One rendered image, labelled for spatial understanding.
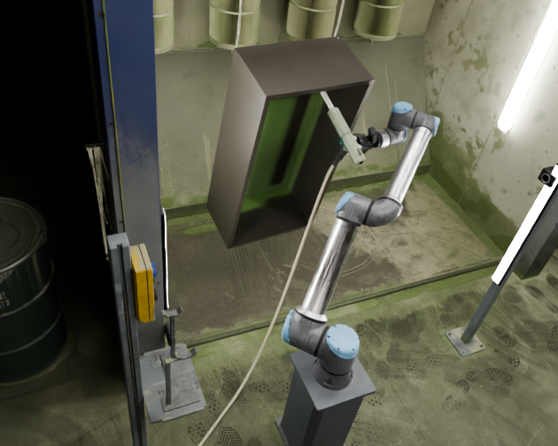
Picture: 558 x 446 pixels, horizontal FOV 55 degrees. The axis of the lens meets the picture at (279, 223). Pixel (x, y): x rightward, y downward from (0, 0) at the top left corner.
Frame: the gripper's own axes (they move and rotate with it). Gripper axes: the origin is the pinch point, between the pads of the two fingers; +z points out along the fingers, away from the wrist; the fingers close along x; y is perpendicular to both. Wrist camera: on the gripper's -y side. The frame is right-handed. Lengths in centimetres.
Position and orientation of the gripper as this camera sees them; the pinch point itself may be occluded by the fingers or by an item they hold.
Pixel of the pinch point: (345, 145)
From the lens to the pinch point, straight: 258.5
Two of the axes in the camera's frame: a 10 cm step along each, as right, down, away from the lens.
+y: -3.2, 4.3, 8.4
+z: -8.6, 2.5, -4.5
